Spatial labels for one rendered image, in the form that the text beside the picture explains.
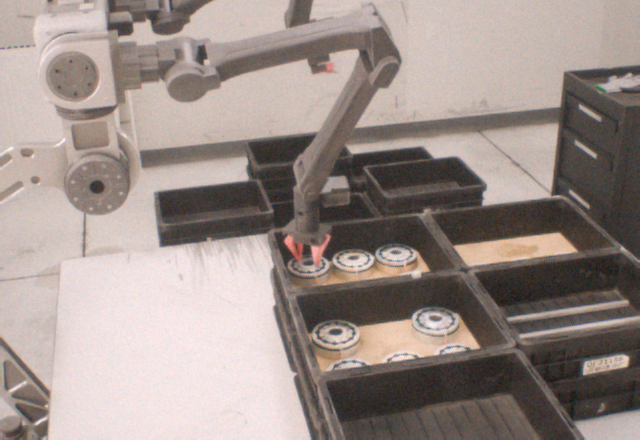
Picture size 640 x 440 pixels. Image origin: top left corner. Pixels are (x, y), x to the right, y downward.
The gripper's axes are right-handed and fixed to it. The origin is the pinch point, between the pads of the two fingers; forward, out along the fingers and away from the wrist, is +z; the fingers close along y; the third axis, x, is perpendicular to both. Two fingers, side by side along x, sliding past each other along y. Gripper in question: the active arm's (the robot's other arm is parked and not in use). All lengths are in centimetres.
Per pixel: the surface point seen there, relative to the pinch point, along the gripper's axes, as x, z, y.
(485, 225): -33.9, -0.6, -34.5
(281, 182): -108, 37, 66
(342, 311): 17.4, -0.5, -16.9
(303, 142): -139, 32, 72
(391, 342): 18.1, 3.9, -28.6
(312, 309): 21.4, -2.1, -11.6
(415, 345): 17.1, 3.9, -33.7
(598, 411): 10, 14, -72
